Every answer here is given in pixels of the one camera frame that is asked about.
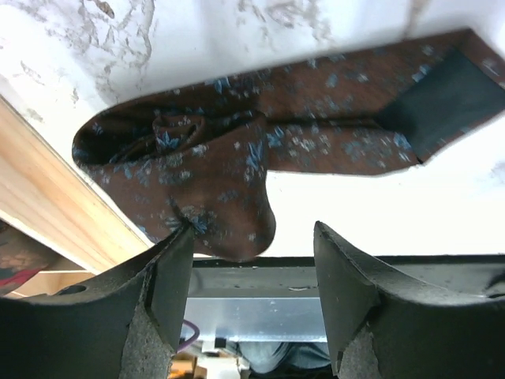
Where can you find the red brown rolled tie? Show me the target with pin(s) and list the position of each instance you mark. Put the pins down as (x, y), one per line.
(22, 257)

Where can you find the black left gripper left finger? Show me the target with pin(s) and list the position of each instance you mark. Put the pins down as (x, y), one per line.
(126, 322)

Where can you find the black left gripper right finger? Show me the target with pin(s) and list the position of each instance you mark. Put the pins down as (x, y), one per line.
(383, 323)

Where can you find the aluminium frame rail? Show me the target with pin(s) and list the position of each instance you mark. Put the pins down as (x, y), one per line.
(258, 319)

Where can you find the brown floral necktie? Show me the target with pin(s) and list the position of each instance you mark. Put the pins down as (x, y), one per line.
(201, 154)

